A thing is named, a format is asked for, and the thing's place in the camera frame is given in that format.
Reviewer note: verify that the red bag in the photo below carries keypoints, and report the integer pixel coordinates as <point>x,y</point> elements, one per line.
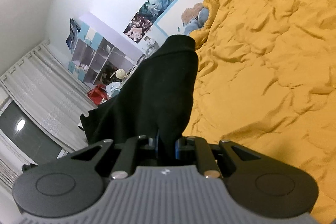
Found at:
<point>98,94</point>

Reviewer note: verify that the white lace curtain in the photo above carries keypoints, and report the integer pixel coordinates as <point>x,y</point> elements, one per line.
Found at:
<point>40,117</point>

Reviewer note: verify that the beige round hat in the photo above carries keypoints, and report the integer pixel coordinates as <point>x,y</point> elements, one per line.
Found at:
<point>120,74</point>

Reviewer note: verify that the black garment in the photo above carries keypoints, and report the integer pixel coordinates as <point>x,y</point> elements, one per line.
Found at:
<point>156,101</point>

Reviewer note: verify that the anime poster strip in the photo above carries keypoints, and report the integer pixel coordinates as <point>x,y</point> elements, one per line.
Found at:
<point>145,17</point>

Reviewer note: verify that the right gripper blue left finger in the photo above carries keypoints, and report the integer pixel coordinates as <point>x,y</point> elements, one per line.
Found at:
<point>153,146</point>

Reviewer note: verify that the blue plush toy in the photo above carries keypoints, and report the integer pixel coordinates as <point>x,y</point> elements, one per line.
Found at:
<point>194,18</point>

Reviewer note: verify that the grey chair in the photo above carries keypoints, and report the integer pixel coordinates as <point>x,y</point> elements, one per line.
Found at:
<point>151,46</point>

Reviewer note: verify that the mustard yellow duvet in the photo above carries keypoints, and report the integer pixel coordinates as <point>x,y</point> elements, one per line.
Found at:
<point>266,80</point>

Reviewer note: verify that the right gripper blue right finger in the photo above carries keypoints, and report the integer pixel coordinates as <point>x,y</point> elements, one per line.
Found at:
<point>180,144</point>

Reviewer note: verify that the white cubby shelf unit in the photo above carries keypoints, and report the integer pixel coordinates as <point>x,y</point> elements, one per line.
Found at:
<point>98,51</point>

